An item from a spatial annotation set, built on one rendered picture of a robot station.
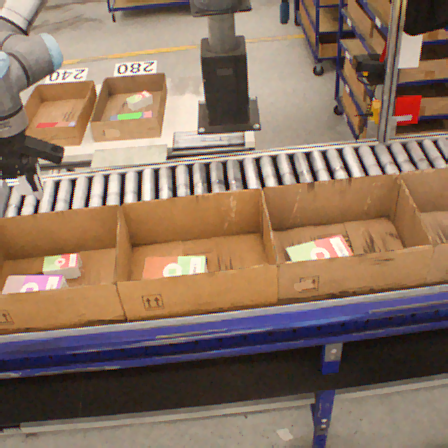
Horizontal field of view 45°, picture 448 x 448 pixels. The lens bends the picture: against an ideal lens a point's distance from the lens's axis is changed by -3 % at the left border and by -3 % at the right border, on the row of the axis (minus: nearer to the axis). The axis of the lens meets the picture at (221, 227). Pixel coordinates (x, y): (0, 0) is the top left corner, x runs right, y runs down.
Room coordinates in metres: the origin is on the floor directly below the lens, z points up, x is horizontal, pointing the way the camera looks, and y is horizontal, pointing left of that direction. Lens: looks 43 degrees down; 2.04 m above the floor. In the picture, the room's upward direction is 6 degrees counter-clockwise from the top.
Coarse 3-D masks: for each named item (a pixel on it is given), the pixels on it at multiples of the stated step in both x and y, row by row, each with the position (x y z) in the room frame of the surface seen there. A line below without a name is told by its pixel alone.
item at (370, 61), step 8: (360, 56) 1.83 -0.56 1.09; (368, 56) 1.83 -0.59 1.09; (376, 56) 1.83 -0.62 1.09; (352, 64) 1.84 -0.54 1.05; (360, 64) 1.80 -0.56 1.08; (368, 64) 1.80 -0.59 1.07; (376, 64) 1.80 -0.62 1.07; (384, 64) 1.80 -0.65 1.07; (368, 72) 1.82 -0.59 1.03; (376, 72) 1.81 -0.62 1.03; (368, 80) 1.81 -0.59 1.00
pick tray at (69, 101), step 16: (80, 80) 2.33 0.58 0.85; (32, 96) 2.27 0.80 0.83; (48, 96) 2.34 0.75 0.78; (64, 96) 2.34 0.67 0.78; (80, 96) 2.33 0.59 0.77; (96, 96) 2.30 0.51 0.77; (32, 112) 2.22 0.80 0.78; (48, 112) 2.24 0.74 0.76; (64, 112) 2.21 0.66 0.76; (80, 112) 2.05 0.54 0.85; (32, 128) 1.96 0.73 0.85; (48, 128) 1.95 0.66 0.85; (64, 128) 1.95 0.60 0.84; (80, 128) 2.00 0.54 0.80; (64, 144) 1.95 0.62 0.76; (80, 144) 1.95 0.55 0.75
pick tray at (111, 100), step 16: (112, 80) 2.33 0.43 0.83; (128, 80) 2.33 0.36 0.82; (144, 80) 2.32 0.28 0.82; (160, 80) 2.31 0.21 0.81; (112, 96) 2.31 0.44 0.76; (128, 96) 2.29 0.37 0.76; (160, 96) 2.26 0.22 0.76; (96, 112) 2.07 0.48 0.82; (112, 112) 2.17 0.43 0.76; (128, 112) 2.15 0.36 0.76; (160, 112) 2.02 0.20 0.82; (96, 128) 1.95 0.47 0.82; (112, 128) 1.95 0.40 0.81; (128, 128) 1.94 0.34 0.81; (144, 128) 1.94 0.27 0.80; (160, 128) 1.96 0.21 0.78
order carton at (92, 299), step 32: (0, 224) 1.17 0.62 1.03; (32, 224) 1.18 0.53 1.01; (64, 224) 1.18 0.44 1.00; (96, 224) 1.18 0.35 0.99; (0, 256) 1.16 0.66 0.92; (32, 256) 1.17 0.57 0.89; (96, 256) 1.15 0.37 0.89; (0, 288) 1.06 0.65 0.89; (64, 288) 0.89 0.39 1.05; (96, 288) 0.89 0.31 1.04; (0, 320) 0.89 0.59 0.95; (32, 320) 0.89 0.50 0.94; (64, 320) 0.89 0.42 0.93; (96, 320) 0.89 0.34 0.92
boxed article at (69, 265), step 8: (56, 256) 1.12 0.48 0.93; (64, 256) 1.12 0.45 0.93; (72, 256) 1.12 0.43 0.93; (48, 264) 1.09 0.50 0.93; (56, 264) 1.09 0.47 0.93; (64, 264) 1.09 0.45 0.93; (72, 264) 1.08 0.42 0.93; (80, 264) 1.11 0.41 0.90; (48, 272) 1.07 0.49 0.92; (56, 272) 1.07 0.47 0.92; (64, 272) 1.07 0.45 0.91; (72, 272) 1.07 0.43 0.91; (80, 272) 1.08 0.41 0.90
